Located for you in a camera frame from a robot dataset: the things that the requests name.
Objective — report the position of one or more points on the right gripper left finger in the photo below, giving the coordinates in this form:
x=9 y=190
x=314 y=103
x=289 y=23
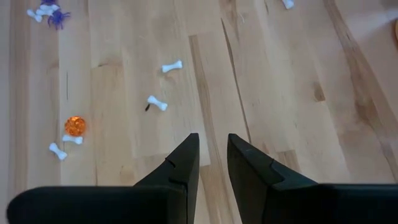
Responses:
x=174 y=199

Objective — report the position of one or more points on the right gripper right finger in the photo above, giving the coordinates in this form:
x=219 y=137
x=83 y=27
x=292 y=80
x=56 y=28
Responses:
x=264 y=199

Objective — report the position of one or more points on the small black plastic piece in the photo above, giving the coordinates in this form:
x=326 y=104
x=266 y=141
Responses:
x=147 y=107

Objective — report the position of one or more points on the orange plastic pumpkin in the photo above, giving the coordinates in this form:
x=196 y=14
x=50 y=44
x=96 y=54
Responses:
x=75 y=126

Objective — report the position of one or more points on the purple plastic spider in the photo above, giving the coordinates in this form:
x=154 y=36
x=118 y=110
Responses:
x=58 y=18
x=48 y=1

